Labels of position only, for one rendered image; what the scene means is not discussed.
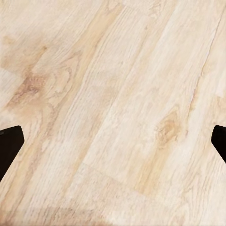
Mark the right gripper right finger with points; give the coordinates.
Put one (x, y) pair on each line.
(218, 139)

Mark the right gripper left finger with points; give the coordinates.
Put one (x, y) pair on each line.
(11, 141)

